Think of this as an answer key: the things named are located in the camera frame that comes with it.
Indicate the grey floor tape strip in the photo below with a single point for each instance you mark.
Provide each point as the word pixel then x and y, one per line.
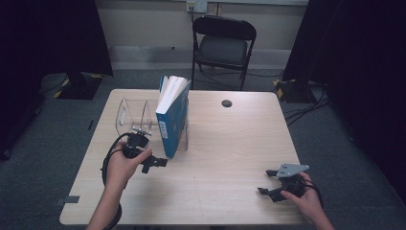
pixel 68 200

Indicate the black folding chair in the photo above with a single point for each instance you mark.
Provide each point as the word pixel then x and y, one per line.
pixel 223 48

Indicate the person's right hand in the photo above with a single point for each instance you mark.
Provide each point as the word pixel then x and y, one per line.
pixel 304 201

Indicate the blue softcover book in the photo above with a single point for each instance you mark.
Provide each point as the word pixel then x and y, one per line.
pixel 172 124

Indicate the clear acrylic book rack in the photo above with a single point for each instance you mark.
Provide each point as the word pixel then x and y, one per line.
pixel 134 111

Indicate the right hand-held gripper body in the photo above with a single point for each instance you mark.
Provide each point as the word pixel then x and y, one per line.
pixel 292 182

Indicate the person's left hand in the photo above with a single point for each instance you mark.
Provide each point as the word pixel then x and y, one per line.
pixel 123 166

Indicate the white wall outlet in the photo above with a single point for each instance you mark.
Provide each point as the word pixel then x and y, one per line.
pixel 197 5

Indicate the black stand base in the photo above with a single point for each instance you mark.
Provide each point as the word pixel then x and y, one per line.
pixel 79 87
pixel 295 92

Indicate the black curtain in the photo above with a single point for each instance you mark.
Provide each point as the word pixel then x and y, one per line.
pixel 41 38
pixel 360 64

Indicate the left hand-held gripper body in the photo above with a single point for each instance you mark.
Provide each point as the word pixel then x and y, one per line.
pixel 137 142

